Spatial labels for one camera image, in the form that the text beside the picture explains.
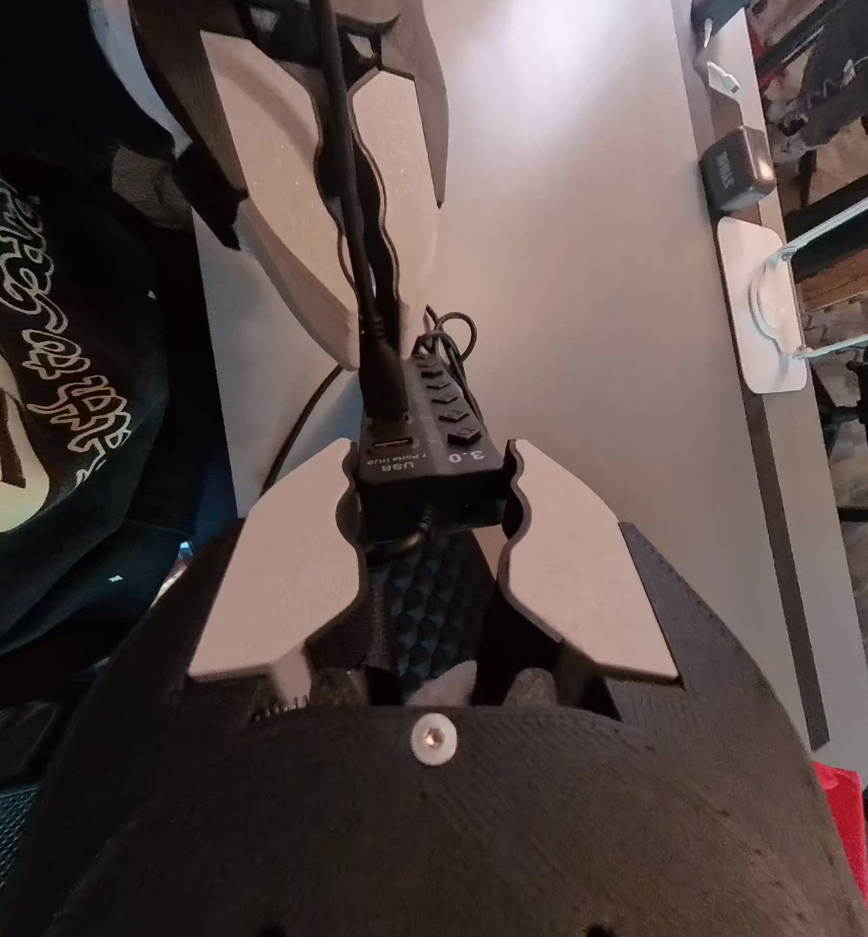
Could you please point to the black usb hub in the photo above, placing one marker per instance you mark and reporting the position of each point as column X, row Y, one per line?
column 434, row 483

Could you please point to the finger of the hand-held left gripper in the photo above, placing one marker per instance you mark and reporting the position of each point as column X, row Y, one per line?
column 404, row 168
column 280, row 183

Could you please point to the small white adapter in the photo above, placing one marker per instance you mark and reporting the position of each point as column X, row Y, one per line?
column 723, row 79

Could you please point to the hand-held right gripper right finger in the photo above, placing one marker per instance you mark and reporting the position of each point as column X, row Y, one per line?
column 587, row 585

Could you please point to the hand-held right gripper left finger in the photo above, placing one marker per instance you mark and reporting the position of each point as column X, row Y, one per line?
column 280, row 578

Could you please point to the red plastic bin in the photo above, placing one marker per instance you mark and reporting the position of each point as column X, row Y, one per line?
column 843, row 827

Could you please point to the person's right hand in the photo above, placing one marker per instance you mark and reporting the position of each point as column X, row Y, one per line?
column 445, row 684

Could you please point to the black power adapter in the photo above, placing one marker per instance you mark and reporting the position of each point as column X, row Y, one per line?
column 737, row 172

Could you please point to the black hex-patterned pouch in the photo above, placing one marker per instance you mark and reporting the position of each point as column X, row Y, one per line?
column 434, row 585

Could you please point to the instruction sheet on stand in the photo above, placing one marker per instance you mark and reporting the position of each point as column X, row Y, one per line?
column 759, row 344

